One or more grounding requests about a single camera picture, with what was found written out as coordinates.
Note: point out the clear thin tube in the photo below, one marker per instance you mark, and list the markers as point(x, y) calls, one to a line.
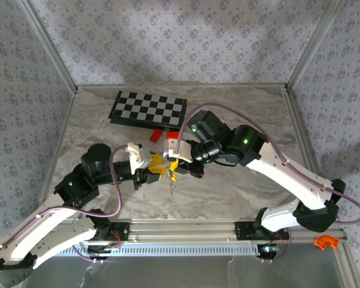
point(170, 186)

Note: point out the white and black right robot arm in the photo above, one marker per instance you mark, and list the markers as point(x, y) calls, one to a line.
point(288, 180)

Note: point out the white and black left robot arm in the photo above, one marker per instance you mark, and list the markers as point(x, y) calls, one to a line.
point(48, 225)

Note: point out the red block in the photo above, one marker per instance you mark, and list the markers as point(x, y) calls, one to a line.
point(173, 136)
point(156, 135)

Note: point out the black and grey chessboard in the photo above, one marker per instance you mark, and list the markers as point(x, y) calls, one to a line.
point(148, 109)

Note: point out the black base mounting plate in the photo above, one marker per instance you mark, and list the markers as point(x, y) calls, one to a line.
point(121, 231)
point(244, 231)

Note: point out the small control board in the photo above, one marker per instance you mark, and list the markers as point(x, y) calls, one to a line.
point(103, 250)
point(270, 250)

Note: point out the orange plastic clip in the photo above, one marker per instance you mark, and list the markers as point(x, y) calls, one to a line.
point(325, 242)

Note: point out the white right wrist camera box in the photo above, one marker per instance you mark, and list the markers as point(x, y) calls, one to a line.
point(180, 151)

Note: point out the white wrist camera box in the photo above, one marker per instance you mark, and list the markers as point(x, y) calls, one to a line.
point(139, 157)
point(180, 151)

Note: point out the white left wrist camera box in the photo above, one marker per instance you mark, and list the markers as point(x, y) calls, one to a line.
point(139, 157)

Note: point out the aluminium frame side rail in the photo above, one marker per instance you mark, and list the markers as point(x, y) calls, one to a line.
point(306, 141)
point(64, 126)

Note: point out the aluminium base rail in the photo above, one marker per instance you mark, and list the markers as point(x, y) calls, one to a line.
point(183, 229)

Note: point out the aluminium frame back rail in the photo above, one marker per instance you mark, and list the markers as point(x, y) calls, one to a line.
point(183, 86)

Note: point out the aluminium frame corner post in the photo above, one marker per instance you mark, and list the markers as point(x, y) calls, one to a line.
point(48, 45)
point(315, 42)

